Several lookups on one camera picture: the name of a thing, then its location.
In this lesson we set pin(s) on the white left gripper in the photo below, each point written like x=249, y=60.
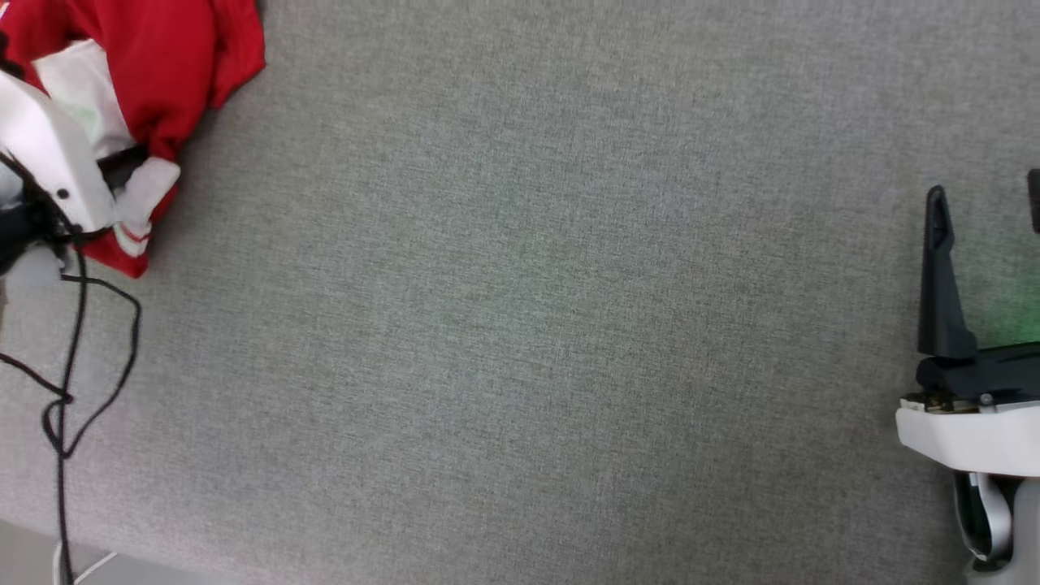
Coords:
x=49, y=146

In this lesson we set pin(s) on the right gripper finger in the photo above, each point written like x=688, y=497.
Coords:
x=1035, y=199

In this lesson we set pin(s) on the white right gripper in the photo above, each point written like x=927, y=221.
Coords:
x=983, y=435

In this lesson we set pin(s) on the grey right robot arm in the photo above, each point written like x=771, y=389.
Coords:
x=1025, y=520

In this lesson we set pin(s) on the grey fabric sofa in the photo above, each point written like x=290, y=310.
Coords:
x=528, y=309

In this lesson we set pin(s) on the red and white t-shirt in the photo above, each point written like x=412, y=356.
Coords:
x=162, y=57

